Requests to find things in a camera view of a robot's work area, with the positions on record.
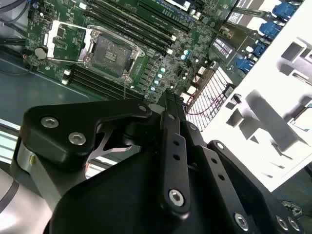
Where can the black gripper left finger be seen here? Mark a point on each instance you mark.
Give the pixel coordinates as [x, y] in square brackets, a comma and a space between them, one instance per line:
[61, 136]

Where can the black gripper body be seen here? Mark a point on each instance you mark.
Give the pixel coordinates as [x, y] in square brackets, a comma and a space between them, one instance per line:
[109, 207]

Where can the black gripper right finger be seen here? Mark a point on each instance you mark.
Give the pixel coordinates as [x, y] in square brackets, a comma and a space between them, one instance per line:
[212, 175]

